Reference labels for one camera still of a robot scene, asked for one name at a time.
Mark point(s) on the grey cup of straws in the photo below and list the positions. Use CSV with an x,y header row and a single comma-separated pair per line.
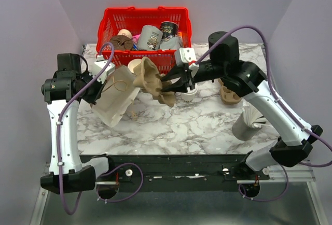
x,y
248,123

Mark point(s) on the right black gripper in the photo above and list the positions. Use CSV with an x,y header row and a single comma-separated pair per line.
x,y
186,81

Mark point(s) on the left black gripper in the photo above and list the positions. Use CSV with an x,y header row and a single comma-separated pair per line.
x,y
93,98

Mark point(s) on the brown pulp cup carrier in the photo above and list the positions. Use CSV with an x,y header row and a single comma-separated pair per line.
x,y
228,97

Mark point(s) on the beige egg-shaped object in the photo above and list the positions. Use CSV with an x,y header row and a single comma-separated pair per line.
x,y
125,32

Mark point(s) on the single white cup lid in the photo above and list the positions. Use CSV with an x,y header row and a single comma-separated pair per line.
x,y
190,92

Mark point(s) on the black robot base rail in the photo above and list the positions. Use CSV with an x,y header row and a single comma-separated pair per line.
x,y
186,172

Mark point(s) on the brown paper takeout bag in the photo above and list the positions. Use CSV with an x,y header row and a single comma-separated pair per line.
x,y
118,94

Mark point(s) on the single brown pulp carrier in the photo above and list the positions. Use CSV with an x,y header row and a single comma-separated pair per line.
x,y
148,78

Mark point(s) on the grey crumpled item in basket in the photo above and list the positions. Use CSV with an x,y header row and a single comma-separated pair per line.
x,y
172,43

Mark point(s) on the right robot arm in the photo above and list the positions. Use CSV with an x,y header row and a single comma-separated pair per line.
x,y
248,81

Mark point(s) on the black printed can in basket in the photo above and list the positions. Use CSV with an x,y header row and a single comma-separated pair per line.
x,y
169,29

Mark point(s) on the red plastic shopping basket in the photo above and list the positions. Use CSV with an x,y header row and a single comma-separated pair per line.
x,y
133,19

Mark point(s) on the single white paper cup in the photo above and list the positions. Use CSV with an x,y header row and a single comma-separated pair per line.
x,y
188,99

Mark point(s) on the brown striped cloth in basket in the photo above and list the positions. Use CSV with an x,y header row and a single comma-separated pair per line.
x,y
121,42

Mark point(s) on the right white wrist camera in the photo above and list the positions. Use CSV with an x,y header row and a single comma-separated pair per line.
x,y
186,56

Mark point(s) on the grey printed cup in basket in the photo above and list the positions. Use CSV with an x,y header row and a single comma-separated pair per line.
x,y
150,38

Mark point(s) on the stack of white paper cups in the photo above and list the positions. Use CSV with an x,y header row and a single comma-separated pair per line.
x,y
133,64

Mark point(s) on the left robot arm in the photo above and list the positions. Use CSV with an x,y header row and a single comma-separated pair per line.
x,y
62,94

